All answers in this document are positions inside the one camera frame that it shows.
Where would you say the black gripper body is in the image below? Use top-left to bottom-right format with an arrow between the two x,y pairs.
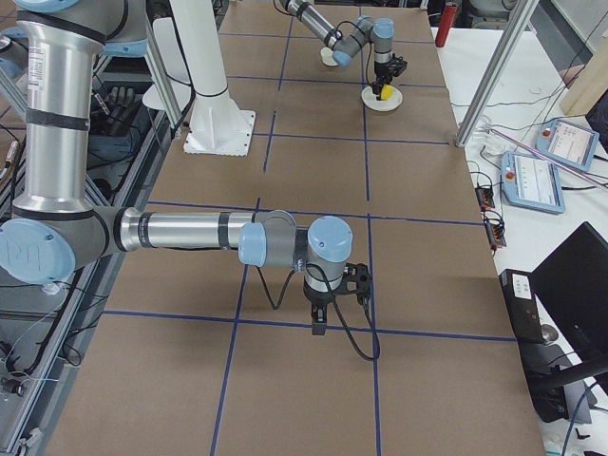
303,282 -> 340,314
372,62 -> 390,86

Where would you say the yellow lemon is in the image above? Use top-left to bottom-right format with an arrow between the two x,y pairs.
381,85 -> 393,101

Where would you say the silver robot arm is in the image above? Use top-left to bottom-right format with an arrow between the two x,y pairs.
278,1 -> 408,103
1,1 -> 352,335

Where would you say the white plate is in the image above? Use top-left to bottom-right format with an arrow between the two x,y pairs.
361,86 -> 403,112

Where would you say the white bowl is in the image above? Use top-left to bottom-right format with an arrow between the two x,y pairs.
320,47 -> 338,67

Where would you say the red cylinder bottle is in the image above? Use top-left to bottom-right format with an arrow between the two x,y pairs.
435,2 -> 458,48

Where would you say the orange black adapter board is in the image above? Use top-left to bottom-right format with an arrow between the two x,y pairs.
475,185 -> 495,211

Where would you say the near teach pendant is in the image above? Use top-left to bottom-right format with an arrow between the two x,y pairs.
501,152 -> 565,215

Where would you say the teach pendant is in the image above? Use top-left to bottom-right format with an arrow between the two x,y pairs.
501,152 -> 565,215
536,119 -> 599,172

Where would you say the far teach pendant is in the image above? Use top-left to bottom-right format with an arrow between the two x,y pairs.
536,119 -> 599,172

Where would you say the black computer box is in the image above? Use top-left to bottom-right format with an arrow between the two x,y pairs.
499,269 -> 558,345

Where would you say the black monitor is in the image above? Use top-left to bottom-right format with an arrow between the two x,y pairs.
531,221 -> 607,360

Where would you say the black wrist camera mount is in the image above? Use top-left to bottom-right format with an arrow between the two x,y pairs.
336,263 -> 372,310

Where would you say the aluminium frame post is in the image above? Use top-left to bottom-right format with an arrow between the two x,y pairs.
455,0 -> 539,148

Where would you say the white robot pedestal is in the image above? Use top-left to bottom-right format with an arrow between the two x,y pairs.
170,0 -> 256,157

